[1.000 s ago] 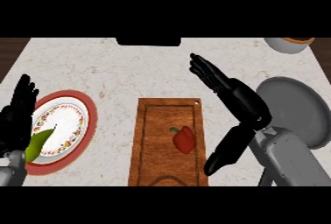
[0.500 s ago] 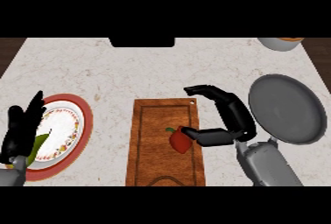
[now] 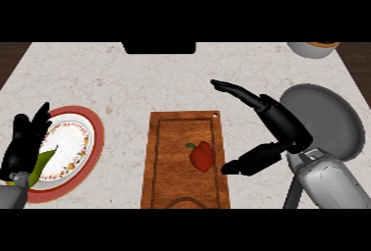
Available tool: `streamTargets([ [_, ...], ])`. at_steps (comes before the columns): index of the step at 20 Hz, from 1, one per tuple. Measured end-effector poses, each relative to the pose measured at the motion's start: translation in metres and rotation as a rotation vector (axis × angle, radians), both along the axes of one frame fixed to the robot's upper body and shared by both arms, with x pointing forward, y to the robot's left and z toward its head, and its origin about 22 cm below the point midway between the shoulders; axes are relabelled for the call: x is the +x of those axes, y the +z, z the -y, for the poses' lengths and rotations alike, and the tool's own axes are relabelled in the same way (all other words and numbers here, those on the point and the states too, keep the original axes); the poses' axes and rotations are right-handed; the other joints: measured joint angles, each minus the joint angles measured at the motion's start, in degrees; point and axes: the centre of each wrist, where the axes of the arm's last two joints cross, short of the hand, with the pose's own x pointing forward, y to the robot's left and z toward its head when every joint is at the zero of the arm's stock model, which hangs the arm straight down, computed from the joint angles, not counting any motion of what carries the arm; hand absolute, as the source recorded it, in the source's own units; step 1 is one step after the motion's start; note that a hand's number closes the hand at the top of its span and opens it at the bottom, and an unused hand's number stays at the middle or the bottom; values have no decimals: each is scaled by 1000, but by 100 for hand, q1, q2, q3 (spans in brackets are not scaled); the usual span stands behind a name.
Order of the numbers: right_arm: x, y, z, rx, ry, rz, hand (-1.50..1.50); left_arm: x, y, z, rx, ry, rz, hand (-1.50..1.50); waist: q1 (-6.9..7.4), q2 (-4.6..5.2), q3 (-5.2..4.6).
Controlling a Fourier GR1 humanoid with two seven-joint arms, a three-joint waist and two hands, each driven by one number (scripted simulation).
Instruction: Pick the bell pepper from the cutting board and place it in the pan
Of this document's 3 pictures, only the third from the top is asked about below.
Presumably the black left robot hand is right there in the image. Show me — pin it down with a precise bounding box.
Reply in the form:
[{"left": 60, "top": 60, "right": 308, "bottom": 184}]
[{"left": 0, "top": 101, "right": 53, "bottom": 182}]

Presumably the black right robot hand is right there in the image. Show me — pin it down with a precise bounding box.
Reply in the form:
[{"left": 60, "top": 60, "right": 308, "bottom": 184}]
[{"left": 208, "top": 78, "right": 314, "bottom": 176}]

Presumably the grey pan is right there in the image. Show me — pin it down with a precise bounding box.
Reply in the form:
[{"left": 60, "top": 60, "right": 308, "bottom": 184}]
[{"left": 277, "top": 83, "right": 366, "bottom": 163}]

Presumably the red bell pepper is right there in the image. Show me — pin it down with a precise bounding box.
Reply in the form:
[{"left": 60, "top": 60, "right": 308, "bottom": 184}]
[{"left": 184, "top": 140, "right": 215, "bottom": 174}]

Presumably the brown wooden cutting board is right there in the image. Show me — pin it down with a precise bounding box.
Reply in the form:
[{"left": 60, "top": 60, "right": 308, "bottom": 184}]
[{"left": 138, "top": 110, "right": 232, "bottom": 210}]

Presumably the green vegetable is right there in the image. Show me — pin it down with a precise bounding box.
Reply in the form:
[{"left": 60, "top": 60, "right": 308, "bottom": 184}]
[{"left": 28, "top": 144, "right": 60, "bottom": 189}]

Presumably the red rimmed floral plate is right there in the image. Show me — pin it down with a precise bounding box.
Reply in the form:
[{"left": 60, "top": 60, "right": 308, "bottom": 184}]
[{"left": 23, "top": 105, "right": 106, "bottom": 204}]

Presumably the grey bowl with orange rim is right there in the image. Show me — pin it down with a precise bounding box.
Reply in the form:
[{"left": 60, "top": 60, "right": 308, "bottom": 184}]
[{"left": 286, "top": 41, "right": 341, "bottom": 60}]

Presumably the black appliance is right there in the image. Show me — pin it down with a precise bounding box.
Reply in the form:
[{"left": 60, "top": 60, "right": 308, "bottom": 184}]
[{"left": 119, "top": 41, "right": 198, "bottom": 56}]

